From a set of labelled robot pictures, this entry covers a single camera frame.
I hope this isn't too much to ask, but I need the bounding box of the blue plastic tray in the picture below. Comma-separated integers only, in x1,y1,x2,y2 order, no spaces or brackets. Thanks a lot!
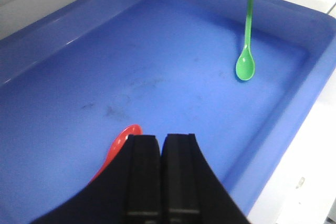
1,0,335,223

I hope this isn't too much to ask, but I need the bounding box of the green plastic spoon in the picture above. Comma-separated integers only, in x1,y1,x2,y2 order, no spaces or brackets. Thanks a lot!
235,0,255,81

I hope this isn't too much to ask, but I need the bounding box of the red plastic spoon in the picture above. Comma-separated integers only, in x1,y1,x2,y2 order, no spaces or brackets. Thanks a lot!
89,124,143,184

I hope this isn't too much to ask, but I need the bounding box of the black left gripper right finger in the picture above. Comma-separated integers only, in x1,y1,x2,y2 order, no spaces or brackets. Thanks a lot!
161,134,249,223

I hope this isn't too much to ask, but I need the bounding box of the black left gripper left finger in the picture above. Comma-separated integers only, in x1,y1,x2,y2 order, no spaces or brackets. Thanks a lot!
33,135,161,223

